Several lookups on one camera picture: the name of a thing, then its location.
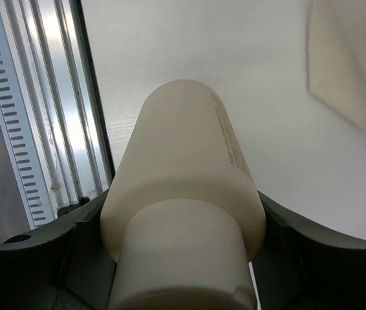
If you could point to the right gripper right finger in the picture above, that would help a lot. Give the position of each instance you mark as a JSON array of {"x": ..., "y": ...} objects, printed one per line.
[{"x": 304, "y": 265}]

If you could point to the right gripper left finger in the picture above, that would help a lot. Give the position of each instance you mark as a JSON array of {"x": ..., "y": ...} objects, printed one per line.
[{"x": 60, "y": 265}]

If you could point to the cream bottle wide cap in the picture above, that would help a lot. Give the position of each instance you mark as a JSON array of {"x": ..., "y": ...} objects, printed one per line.
[{"x": 183, "y": 218}]

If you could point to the cream canvas tote bag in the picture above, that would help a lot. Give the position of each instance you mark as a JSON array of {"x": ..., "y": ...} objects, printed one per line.
[{"x": 336, "y": 57}]

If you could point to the aluminium front rail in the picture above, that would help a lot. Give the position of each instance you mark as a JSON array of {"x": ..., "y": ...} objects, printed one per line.
[{"x": 55, "y": 70}]

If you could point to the slotted cable duct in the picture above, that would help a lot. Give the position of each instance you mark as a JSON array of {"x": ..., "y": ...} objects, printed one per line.
[{"x": 19, "y": 141}]

